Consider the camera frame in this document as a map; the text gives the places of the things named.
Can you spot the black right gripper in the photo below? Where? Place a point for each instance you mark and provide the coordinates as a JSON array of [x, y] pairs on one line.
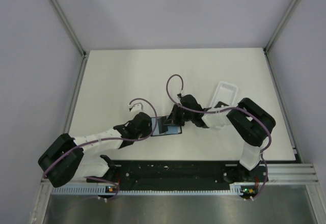
[[173, 119]]

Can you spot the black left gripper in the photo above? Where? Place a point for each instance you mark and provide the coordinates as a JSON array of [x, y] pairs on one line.
[[148, 131]]

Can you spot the black leather card holder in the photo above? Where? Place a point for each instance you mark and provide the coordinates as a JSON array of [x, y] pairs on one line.
[[172, 130]]

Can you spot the black credit card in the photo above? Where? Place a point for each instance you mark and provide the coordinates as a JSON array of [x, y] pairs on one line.
[[162, 128]]

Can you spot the black card with gold print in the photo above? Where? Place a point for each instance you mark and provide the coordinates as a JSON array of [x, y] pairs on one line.
[[220, 104]]

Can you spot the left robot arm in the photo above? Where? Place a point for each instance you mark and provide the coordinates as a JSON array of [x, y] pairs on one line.
[[73, 158]]

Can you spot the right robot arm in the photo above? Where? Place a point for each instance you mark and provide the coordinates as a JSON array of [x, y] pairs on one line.
[[252, 123]]

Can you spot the white plastic basket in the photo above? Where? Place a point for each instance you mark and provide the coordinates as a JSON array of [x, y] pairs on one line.
[[226, 93]]

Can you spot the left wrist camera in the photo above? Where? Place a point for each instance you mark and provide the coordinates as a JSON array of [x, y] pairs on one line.
[[135, 108]]

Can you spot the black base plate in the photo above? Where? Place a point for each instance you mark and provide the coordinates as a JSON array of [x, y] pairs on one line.
[[182, 175]]

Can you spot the aluminium frame rail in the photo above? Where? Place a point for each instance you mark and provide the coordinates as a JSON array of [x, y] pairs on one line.
[[292, 174]]

